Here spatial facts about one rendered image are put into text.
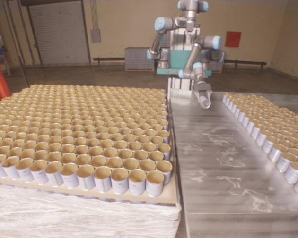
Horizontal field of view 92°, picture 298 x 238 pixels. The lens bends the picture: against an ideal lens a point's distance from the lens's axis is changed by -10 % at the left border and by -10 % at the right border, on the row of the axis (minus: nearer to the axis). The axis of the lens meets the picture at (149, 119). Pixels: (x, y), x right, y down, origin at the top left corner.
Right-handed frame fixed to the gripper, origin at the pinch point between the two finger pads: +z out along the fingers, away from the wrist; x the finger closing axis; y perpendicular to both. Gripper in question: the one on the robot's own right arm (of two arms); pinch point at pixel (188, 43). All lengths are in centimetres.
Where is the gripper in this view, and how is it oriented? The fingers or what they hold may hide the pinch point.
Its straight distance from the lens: 127.3
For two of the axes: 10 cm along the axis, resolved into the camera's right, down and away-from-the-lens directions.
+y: 9.9, 1.1, -1.3
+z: -0.3, 8.7, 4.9
